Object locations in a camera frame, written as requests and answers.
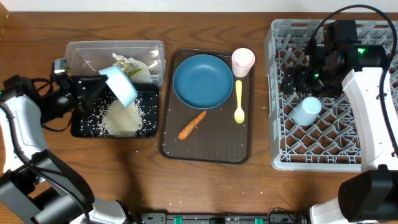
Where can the orange carrot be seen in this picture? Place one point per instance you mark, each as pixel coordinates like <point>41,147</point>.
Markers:
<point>185,132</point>

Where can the grey dishwasher rack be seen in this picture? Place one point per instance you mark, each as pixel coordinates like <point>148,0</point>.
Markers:
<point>331,142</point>

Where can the white rice pile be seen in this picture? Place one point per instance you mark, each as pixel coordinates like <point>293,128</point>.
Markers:
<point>122,119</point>

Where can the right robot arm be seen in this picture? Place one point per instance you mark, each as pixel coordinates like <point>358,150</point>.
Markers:
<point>343,65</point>

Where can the light blue bowl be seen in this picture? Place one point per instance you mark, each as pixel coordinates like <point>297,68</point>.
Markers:
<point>120,85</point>

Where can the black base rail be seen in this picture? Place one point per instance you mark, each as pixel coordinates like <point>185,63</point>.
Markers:
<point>186,218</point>

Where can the light blue cup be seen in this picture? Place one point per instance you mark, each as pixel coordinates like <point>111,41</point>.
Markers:
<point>307,111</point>

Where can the white tissue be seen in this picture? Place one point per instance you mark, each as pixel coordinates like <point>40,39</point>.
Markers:
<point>141,77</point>

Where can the pink plastic cup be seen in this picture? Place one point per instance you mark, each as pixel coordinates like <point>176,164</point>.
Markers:
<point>242,61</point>

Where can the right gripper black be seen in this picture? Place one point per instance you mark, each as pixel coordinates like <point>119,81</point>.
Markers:
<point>296,80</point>

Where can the clear plastic bin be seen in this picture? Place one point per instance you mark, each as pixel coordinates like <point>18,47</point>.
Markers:
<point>88,57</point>

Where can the yellow plastic spoon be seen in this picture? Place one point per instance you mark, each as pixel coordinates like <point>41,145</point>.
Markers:
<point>239,113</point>

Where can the black waste tray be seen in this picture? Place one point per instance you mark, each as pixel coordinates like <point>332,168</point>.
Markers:
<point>149,93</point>

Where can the brown serving tray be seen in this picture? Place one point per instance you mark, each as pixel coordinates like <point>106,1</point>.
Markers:
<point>217,137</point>

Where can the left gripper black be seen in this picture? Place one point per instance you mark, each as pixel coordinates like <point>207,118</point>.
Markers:
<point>78,92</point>

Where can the dark blue plate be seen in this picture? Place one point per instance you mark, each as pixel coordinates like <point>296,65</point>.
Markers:
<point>203,81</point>

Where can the yellow green snack wrapper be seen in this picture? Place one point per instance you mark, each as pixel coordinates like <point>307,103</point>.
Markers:
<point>127,68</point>

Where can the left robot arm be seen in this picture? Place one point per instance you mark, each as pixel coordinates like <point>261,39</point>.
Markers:
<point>37,185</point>

